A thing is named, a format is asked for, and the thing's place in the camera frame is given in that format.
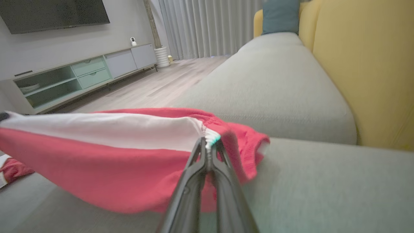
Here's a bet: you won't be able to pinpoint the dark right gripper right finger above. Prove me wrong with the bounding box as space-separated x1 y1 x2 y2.
210 139 260 233

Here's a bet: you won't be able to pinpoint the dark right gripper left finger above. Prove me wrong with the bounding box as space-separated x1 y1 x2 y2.
158 137 210 233

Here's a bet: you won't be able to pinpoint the red and white basketball jersey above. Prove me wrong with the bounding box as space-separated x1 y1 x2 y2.
0 108 270 215

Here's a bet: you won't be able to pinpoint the white stacked bowls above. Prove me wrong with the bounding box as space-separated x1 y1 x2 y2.
19 83 40 93

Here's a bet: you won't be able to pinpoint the large grey sofa seat cushion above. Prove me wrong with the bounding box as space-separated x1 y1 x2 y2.
0 138 414 233

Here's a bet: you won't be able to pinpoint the long grey green TV cabinet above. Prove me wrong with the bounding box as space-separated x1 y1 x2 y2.
0 43 158 115

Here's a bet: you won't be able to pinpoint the small grey sofa seat cushion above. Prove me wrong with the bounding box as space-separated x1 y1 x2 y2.
174 32 357 145

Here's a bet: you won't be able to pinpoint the white ribbed floor vase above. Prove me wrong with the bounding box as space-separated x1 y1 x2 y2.
154 46 170 68

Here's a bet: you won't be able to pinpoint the grey pleated curtain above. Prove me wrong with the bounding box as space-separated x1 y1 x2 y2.
158 0 264 61

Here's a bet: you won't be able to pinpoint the yellow sofa armrest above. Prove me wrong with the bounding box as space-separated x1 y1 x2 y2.
253 9 264 38

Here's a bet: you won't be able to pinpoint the blue throw pillow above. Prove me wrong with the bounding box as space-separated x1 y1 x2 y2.
261 0 300 35

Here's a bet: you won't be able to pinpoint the yellow sofa backrest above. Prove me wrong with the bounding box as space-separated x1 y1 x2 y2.
298 0 414 152

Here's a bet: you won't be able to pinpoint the black wall television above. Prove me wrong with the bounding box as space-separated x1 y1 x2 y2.
0 0 110 35

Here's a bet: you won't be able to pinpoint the wooden wall post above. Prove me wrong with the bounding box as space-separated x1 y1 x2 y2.
143 0 162 50

